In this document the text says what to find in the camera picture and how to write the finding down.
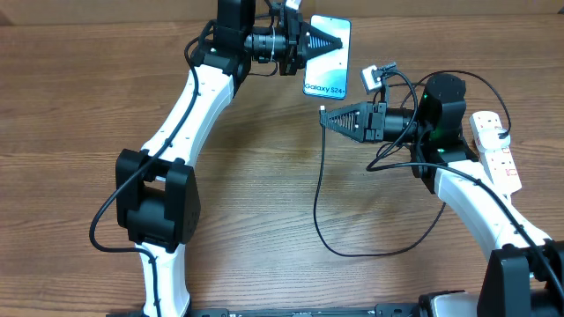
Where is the Samsung Galaxy smartphone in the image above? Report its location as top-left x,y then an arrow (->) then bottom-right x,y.
303,15 -> 352,100

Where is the white charger plug adapter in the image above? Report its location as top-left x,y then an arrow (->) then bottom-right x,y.
475,129 -> 511,152

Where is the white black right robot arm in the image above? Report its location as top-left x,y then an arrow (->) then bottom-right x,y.
320,67 -> 563,316

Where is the white power strip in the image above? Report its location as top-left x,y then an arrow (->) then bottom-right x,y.
469,111 -> 522,197

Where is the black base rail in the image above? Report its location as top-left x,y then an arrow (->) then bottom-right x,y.
105,301 -> 499,317

